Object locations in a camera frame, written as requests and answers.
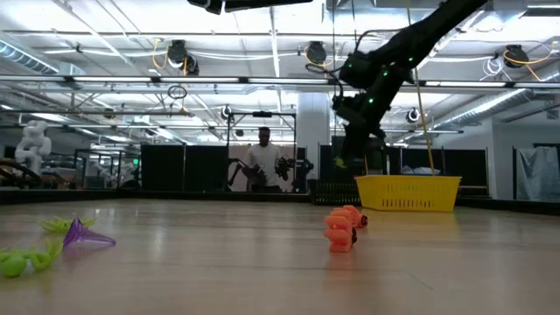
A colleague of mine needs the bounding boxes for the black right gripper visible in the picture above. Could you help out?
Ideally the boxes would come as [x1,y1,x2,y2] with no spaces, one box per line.
[331,91,389,154]

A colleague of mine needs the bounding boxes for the orange plastic pumpkin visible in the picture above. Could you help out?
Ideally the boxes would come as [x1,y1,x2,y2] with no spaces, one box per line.
[322,214,359,254]
[329,204,369,230]

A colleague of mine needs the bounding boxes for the purple plastic witch hat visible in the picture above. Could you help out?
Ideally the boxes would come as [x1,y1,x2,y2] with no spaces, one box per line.
[62,216,118,250]

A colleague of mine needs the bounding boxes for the white square column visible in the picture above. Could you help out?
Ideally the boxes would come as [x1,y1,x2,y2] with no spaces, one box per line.
[297,91,333,181]

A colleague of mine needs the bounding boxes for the black partition panel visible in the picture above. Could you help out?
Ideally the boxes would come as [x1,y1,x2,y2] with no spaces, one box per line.
[140,143,186,193]
[400,147,490,199]
[185,144,229,193]
[318,135,389,181]

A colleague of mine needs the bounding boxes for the long ceiling light bar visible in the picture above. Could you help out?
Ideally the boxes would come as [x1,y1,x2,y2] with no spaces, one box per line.
[0,74,560,88]

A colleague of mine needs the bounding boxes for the white plastic bag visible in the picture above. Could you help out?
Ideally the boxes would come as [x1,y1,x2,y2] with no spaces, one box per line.
[400,164,442,177]

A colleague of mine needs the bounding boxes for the black plastic mesh basket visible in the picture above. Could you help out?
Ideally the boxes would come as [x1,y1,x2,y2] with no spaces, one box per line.
[307,178,361,207]

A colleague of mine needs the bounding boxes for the yellow plastic mesh basket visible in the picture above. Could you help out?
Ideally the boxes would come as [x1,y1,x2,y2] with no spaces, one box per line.
[354,174,463,214]

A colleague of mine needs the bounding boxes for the person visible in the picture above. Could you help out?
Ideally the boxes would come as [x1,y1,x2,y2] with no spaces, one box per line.
[242,126,284,193]

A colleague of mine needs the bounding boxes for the beige backdrop cloth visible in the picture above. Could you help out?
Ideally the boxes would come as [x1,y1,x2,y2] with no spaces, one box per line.
[227,143,296,193]

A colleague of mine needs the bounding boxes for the grey hanging cloth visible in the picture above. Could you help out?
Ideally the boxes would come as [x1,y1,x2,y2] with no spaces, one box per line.
[515,146,560,202]

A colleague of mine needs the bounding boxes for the white robot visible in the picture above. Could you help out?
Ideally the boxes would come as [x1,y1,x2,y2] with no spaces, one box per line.
[14,120,53,177]

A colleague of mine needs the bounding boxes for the yellow hanging strap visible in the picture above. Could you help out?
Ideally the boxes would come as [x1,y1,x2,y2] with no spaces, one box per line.
[404,0,438,177]

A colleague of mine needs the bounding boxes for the black hanging cable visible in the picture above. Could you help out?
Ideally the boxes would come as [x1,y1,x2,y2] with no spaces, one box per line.
[350,0,369,177]

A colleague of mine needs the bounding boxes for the black camera rig frame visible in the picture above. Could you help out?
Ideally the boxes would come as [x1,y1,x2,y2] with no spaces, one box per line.
[224,110,299,193]

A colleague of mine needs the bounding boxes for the silver ventilation duct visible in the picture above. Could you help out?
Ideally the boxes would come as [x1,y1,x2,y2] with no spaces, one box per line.
[0,40,60,76]
[430,87,560,130]

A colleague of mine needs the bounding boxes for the black aluminium table frame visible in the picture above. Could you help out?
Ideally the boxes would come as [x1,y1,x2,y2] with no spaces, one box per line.
[0,186,560,216]

